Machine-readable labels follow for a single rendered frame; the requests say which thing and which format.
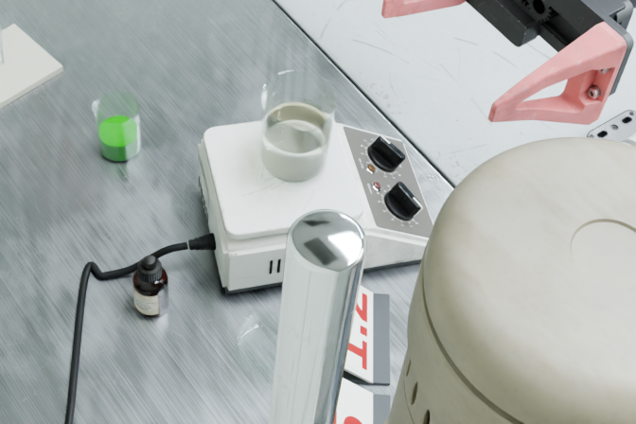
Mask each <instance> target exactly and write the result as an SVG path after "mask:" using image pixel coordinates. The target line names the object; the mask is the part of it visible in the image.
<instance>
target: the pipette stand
mask: <svg viewBox="0 0 636 424"><path fill-rule="evenodd" d="M2 42H3V50H4V57H5V63H2V60H1V55H0V109H1V108H3V107H5V106H6V105H8V104H10V103H11V102H12V101H14V100H15V99H17V98H19V97H21V96H23V95H24V94H26V93H28V92H29V91H31V90H33V89H34V88H36V87H38V86H39V85H41V84H43V83H45V82H46V81H48V80H50V79H52V78H54V77H55V76H57V75H59V74H60V73H61V72H63V68H62V65H61V64H60V63H58V62H57V61H56V60H55V59H54V58H53V57H51V56H50V55H49V54H48V53H47V52H46V51H45V50H43V49H42V48H41V47H40V46H39V45H38V44H36V43H35V42H34V41H33V40H32V39H31V38H30V37H29V36H27V35H26V34H25V33H24V31H23V30H22V29H20V28H19V27H18V26H16V25H15V24H13V25H11V26H9V27H7V28H5V29H3V30H2Z"/></svg>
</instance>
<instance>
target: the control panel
mask: <svg viewBox="0 0 636 424"><path fill-rule="evenodd" d="M343 127H344V133H345V136H346V139H347V142H348V145H349V147H350V150H351V153H352V156H353V159H354V162H355V165H356V168H357V171H358V173H359V176H360V179H361V182H362V187H363V190H364V193H365V196H366V199H367V201H368V204H369V207H370V210H371V212H372V215H373V218H374V221H375V224H376V225H377V226H378V227H379V228H384V229H389V230H393V231H398V232H402V233H406V234H411V235H416V236H420V237H424V238H429V237H430V235H431V232H432V229H433V222H432V220H431V217H430V214H429V212H428V209H427V206H426V204H425V202H424V199H423V196H422V194H421V191H420V188H419V186H418V183H417V180H416V178H415V174H414V171H413V169H412V166H411V163H410V161H409V158H408V155H407V153H406V150H405V148H404V146H403V143H402V142H401V141H397V140H395V139H391V138H387V137H386V138H387V139H388V140H389V141H390V142H391V143H393V144H394V145H395V146H396V147H397V148H398V149H399V150H401V151H402V152H403V153H404V154H405V156H406V158H405V160H404V161H403V162H402V163H401V164H400V165H399V166H398V167H397V168H396V169H395V170H394V171H392V172H387V171H384V170H382V169H380V168H378V167H377V166H376V165H375V164H374V163H373V162H372V161H371V159H370V157H369V155H368V148H369V146H370V145H371V144H372V142H373V141H374V140H375V139H376V138H377V137H378V135H376V134H372V133H370V132H363V131H360V130H356V129H352V128H349V127H346V126H343ZM368 165H372V166H373V167H374V168H375V171H374V172H372V171H370V170H369V169H368V167H367V166H368ZM374 182H378V183H379V184H380V189H377V188H375V187H374V185H373V183H374ZM397 182H402V183H404V184H405V185H406V186H407V187H408V189H409V190H410V191H411V192H412V193H413V194H414V195H415V197H416V198H417V199H418V200H419V201H420V203H421V204H422V207H423V209H422V210H421V211H420V212H419V213H418V214H417V215H416V216H415V217H413V218H412V219H411V220H409V221H403V220H401V219H399V218H397V217H396V216H394V215H393V214H392V213H391V212H390V211H389V209H388V208H387V206H386V204H385V201H384V196H385V194H386V193H387V192H388V191H389V190H390V189H391V188H392V187H393V186H394V185H395V184H396V183H397Z"/></svg>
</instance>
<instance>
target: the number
mask: <svg viewBox="0 0 636 424"><path fill-rule="evenodd" d="M334 424H368V394H367V393H365V392H364V391H363V390H361V389H359V388H357V387H355V386H353V385H351V384H349V383H347V382H345V381H343V380H342V385H341V390H340V395H339V400H338V405H337V410H336V415H335V420H334Z"/></svg>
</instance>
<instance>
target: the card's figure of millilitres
mask: <svg viewBox="0 0 636 424"><path fill-rule="evenodd" d="M345 365H347V366H349V367H351V368H352V369H354V370H356V371H358V372H360V373H362V374H364V375H366V376H367V377H368V373H369V292H368V291H366V290H364V289H362V288H361V287H360V290H359V295H358V301H357V306H356V310H355V315H354V321H353V326H352V330H351V335H350V341H349V346H348V350H347V355H346V361H345Z"/></svg>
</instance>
